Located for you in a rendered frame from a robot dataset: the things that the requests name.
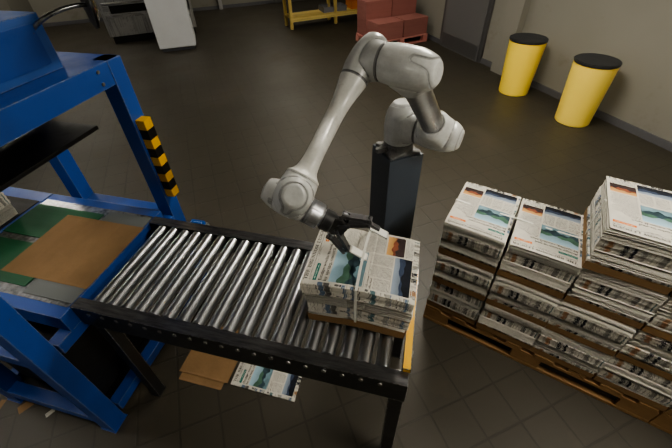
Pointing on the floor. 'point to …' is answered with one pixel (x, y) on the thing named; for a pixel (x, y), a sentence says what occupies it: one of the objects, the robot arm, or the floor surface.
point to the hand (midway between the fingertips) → (374, 245)
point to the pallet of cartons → (391, 17)
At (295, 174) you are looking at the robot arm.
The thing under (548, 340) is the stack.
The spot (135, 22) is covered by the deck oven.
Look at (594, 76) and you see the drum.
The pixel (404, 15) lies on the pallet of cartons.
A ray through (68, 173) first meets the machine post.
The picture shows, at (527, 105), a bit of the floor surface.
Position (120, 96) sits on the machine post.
